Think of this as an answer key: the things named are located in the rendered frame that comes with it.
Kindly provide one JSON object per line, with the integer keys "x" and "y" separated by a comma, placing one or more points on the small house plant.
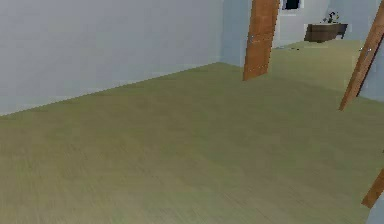
{"x": 331, "y": 17}

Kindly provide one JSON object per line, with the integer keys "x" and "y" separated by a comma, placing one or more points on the brown wooden room door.
{"x": 362, "y": 63}
{"x": 375, "y": 191}
{"x": 261, "y": 40}

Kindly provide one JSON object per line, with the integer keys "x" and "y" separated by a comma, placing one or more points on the dark brown wooden cabinet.
{"x": 324, "y": 32}

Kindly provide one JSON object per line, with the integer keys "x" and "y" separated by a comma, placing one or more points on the dark window with white frame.
{"x": 292, "y": 4}

